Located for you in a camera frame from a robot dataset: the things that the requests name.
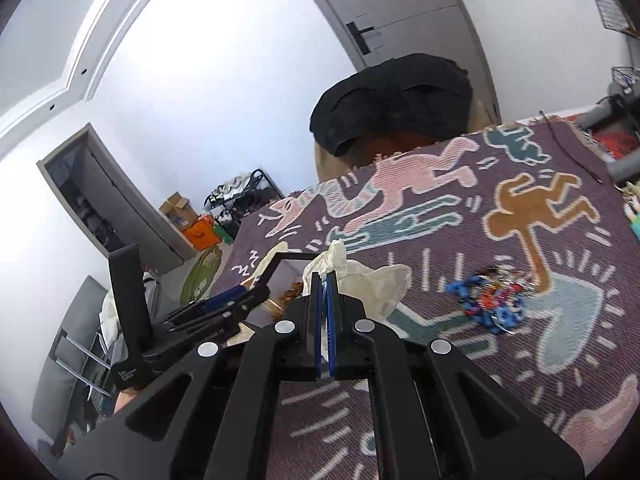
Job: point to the cream plastic bag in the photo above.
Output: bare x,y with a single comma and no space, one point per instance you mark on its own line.
372,285

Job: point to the black shoe rack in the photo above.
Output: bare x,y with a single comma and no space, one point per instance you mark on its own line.
240,195

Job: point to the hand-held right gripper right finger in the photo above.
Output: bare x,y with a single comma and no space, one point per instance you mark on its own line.
331,330

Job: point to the blue figurine with black hair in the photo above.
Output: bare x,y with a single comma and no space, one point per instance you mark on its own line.
634,220

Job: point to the grey open doorway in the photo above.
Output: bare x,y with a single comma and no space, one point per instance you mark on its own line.
125,200

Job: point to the black jewelry box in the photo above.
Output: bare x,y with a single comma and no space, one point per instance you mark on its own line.
290,274

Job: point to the cardboard box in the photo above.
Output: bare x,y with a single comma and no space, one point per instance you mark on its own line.
177,210

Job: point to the orange box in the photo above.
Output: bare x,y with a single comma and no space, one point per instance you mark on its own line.
200,235

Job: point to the green bag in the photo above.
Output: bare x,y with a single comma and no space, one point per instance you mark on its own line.
225,232

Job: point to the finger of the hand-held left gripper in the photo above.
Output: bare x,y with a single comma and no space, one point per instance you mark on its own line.
222,299
250,305

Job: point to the pile of colourful jewelry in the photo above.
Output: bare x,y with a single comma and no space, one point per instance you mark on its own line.
490,301

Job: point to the green floor mat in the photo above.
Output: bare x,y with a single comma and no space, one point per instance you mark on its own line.
200,280

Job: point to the grey sofa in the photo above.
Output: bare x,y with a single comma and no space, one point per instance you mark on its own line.
75,320

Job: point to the grey door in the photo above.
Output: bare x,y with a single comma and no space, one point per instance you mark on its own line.
400,0

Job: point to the printed woven blanket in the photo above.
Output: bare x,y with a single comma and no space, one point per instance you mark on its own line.
450,240

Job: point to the red cloth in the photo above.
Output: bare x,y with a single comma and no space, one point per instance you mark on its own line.
620,144

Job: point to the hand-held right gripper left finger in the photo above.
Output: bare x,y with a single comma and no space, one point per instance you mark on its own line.
318,320

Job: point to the pile of clothes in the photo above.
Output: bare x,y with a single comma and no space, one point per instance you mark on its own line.
106,310

